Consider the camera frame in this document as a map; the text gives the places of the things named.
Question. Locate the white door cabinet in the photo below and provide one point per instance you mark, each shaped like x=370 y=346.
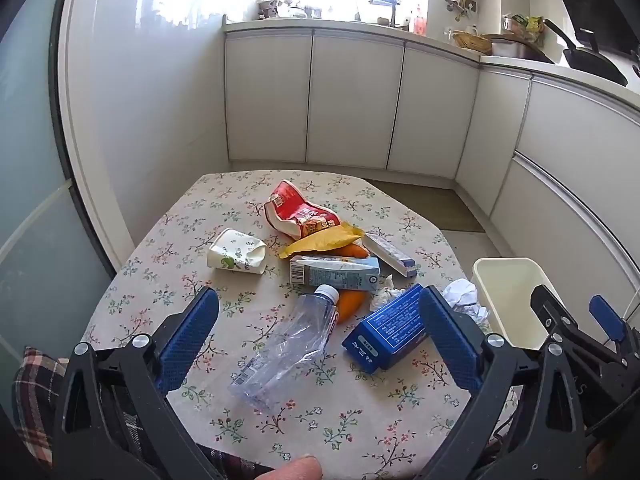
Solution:
x=350 y=100

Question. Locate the water heater pipes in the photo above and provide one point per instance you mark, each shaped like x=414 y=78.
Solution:
x=460 y=2

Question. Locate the clear plastic bottle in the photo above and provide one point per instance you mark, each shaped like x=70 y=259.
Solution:
x=285 y=355

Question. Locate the white plastic bin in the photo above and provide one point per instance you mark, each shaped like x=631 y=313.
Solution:
x=505 y=300

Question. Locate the yellow paper bag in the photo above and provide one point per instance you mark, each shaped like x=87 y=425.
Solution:
x=320 y=240

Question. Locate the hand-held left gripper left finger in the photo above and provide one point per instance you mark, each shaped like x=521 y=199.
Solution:
x=190 y=340

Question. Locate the dark blue cardboard box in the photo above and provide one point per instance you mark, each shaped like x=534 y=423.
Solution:
x=385 y=330

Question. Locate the crushed white paper cup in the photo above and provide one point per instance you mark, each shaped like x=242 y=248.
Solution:
x=235 y=252

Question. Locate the cluster of small jars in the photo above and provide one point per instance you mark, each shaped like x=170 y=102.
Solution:
x=290 y=10

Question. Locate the blue white milk carton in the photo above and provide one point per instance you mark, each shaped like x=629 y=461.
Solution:
x=335 y=272

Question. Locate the black wok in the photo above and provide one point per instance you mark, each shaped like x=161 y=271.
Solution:
x=592 y=60

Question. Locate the red snack bag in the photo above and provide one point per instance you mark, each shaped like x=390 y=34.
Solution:
x=295 y=210

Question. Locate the large brown floor mat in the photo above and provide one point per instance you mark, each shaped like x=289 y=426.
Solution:
x=425 y=205

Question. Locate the person's left hand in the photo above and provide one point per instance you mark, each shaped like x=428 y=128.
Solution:
x=297 y=469

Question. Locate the white tissue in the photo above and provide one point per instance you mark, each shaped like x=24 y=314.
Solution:
x=385 y=296

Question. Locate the orange carrot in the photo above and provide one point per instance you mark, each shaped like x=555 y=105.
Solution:
x=352 y=250

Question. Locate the white paper ball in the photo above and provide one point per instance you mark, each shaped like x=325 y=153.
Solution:
x=462 y=295

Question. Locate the floral tablecloth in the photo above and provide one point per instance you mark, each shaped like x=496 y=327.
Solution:
x=200 y=210

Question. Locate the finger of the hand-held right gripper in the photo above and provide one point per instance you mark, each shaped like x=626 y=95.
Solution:
x=547 y=305
x=607 y=317

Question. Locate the wicker basket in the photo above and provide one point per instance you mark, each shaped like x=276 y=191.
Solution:
x=472 y=41

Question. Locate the frosted glass sliding door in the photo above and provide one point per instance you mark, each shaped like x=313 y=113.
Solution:
x=30 y=160

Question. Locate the white drawer cabinet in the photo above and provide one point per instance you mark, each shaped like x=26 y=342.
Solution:
x=565 y=150

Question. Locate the red drink bottle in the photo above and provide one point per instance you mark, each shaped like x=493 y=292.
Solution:
x=420 y=22

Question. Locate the long white blue box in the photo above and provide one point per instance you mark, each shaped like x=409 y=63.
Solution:
x=390 y=255

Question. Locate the container with food packets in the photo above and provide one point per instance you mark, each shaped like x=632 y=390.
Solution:
x=525 y=27

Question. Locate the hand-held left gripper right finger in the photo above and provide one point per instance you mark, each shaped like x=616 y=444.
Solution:
x=450 y=340

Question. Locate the black range hood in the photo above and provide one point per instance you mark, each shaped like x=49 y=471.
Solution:
x=600 y=0

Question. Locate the metal tray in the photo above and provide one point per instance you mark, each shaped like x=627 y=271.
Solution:
x=515 y=49

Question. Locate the plaid cloth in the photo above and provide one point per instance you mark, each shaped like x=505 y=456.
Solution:
x=35 y=395

